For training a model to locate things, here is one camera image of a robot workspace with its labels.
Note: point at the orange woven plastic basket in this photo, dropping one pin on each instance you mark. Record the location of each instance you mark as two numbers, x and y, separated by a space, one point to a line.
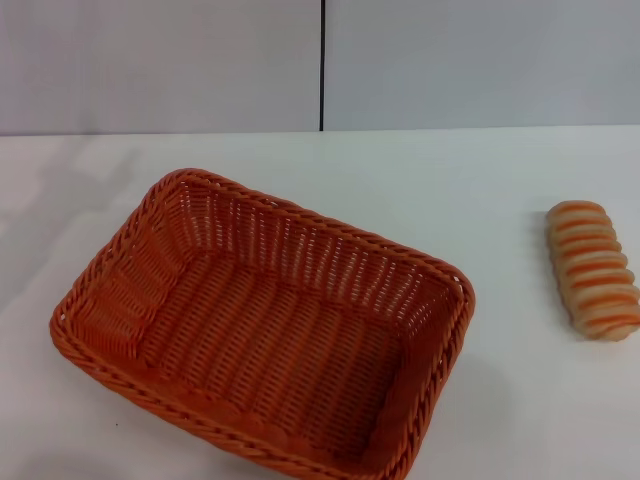
280 340

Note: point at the orange striped bread roll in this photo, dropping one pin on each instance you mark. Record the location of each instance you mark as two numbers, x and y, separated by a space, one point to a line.
592 272

